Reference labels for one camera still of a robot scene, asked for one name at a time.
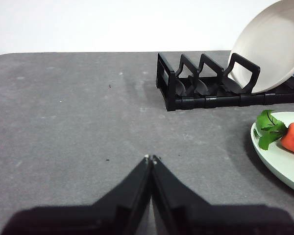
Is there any beige plate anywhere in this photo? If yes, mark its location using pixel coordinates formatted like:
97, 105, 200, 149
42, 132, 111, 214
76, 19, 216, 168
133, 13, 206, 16
227, 0, 294, 94

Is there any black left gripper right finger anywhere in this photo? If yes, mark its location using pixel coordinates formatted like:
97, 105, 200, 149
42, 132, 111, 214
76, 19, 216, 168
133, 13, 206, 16
150, 154, 294, 235

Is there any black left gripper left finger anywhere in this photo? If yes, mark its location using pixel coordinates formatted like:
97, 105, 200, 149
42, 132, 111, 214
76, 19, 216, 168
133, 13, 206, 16
0, 154, 152, 235

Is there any black plate rack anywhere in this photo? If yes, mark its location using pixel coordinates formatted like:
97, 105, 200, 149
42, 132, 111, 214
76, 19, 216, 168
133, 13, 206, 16
156, 52, 294, 112

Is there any green plate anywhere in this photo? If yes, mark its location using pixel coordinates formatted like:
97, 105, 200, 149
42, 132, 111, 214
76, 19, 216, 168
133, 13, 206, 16
250, 112, 294, 196

